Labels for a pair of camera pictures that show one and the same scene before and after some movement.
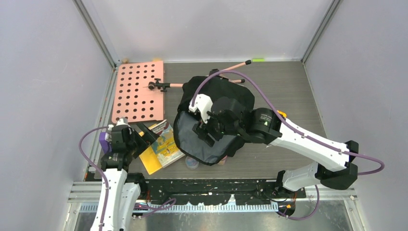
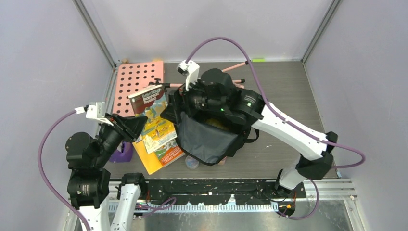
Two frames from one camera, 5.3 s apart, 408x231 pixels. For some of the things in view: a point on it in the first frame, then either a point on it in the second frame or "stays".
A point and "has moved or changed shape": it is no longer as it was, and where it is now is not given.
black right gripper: x=201 y=129 to x=172 y=111
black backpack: x=194 y=146 has moved or changed shape
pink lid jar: x=222 y=161 stays
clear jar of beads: x=191 y=163 stays
